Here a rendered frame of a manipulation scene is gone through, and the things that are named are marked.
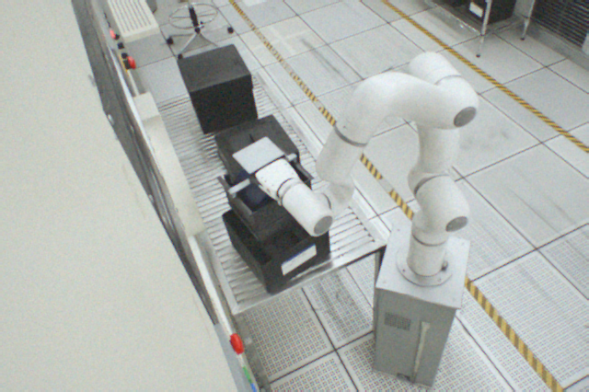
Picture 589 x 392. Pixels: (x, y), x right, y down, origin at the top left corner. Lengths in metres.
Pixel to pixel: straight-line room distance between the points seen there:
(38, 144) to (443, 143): 1.10
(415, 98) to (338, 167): 0.24
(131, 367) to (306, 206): 1.07
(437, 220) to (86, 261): 1.23
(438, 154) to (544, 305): 1.54
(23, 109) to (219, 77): 2.00
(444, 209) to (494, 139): 2.04
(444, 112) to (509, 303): 1.67
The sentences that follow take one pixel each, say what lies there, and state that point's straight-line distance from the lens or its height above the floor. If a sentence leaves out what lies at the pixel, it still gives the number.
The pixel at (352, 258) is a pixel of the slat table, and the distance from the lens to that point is 1.71.
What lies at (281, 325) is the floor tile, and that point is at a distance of 2.46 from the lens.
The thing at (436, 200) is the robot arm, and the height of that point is 1.17.
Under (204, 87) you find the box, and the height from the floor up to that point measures 1.01.
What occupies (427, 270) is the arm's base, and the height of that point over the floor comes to 0.81.
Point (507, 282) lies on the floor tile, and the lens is 2.66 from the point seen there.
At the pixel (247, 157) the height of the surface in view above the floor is 1.24.
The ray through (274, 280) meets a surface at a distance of 1.62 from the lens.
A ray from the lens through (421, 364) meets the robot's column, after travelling 2.14.
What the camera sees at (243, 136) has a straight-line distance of 2.06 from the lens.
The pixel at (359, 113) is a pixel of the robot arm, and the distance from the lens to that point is 1.06.
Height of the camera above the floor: 2.19
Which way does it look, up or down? 48 degrees down
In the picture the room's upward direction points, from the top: 9 degrees counter-clockwise
